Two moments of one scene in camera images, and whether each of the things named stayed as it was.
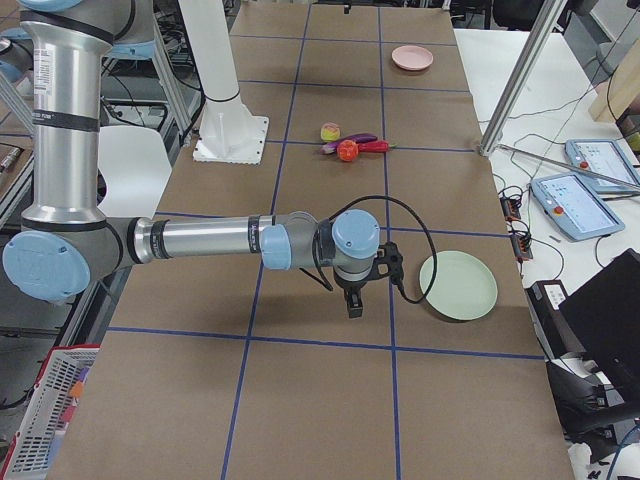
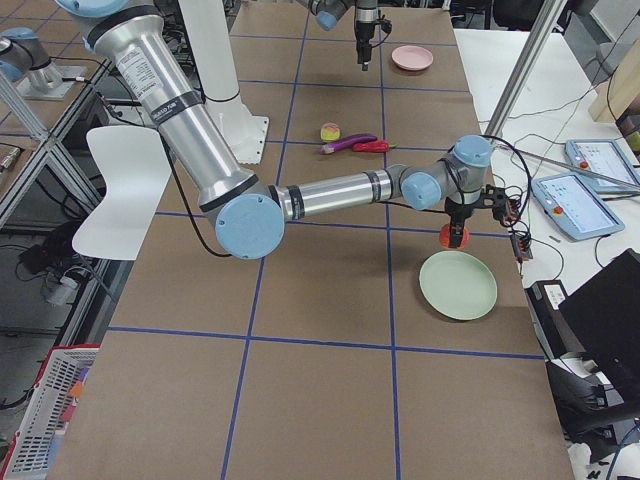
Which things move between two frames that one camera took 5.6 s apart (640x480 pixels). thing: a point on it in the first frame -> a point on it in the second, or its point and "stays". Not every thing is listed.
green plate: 464,288 stays
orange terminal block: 521,241 stays
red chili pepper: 379,146 stays
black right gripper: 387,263 -> 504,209
